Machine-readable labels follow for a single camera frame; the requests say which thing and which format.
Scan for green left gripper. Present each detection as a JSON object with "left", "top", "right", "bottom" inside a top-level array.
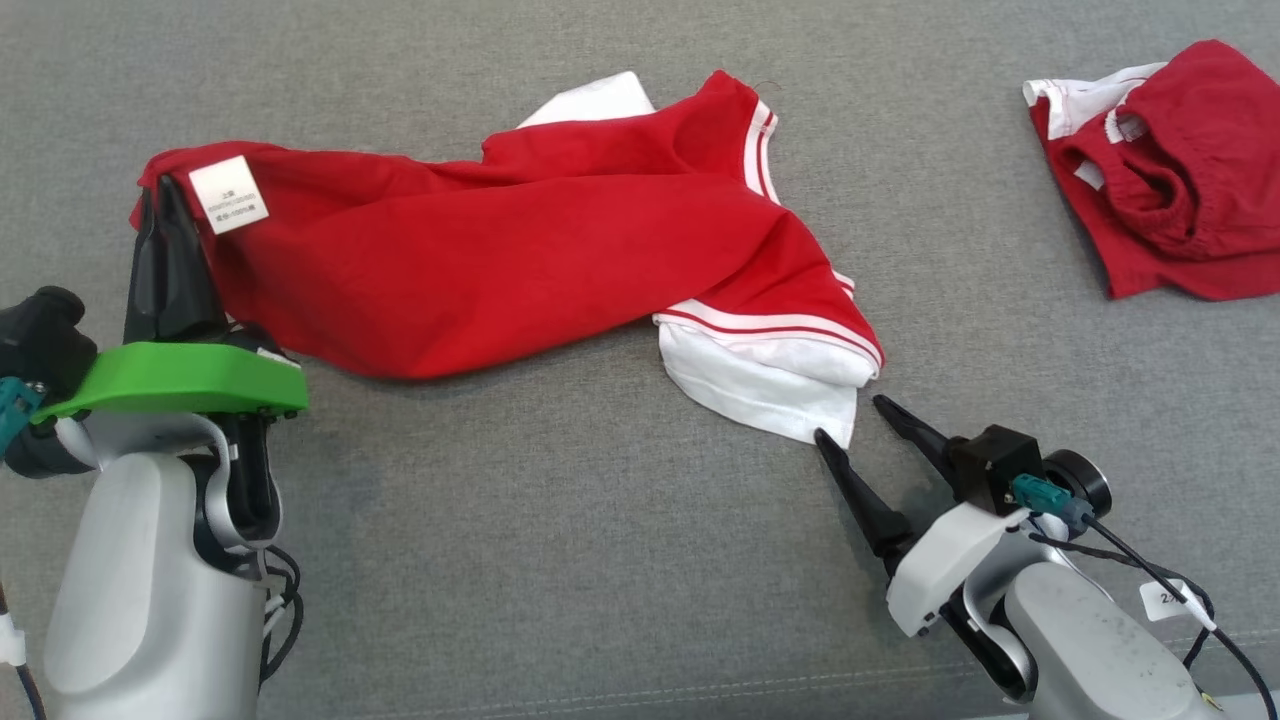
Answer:
[{"left": 32, "top": 175, "right": 309, "bottom": 426}]

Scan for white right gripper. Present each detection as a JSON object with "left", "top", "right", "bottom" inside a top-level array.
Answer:
[{"left": 814, "top": 394, "right": 1032, "bottom": 639}]

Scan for red shirt white sleeves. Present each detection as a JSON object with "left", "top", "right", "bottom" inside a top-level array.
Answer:
[{"left": 130, "top": 70, "right": 886, "bottom": 449}]

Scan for red shorts white stripe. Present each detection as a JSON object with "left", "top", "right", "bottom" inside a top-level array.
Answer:
[{"left": 1023, "top": 40, "right": 1280, "bottom": 302}]

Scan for teal right cable connector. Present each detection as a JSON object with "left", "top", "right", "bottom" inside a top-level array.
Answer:
[{"left": 1012, "top": 475, "right": 1097, "bottom": 532}]

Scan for teal cable connector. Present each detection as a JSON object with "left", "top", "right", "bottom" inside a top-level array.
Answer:
[
  {"left": 0, "top": 377, "right": 46, "bottom": 457},
  {"left": 1012, "top": 475, "right": 1097, "bottom": 532}
]

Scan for teal left cable connector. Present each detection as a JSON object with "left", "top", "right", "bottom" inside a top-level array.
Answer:
[{"left": 0, "top": 377, "right": 46, "bottom": 457}]

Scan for white right cable label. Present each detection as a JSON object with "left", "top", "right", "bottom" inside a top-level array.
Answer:
[{"left": 1139, "top": 577, "right": 1218, "bottom": 631}]

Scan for black left arm cable bundle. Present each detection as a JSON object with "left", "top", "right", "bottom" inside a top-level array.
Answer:
[{"left": 256, "top": 544, "right": 305, "bottom": 687}]

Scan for black left camera cable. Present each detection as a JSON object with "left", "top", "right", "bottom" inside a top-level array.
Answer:
[{"left": 0, "top": 580, "right": 47, "bottom": 720}]

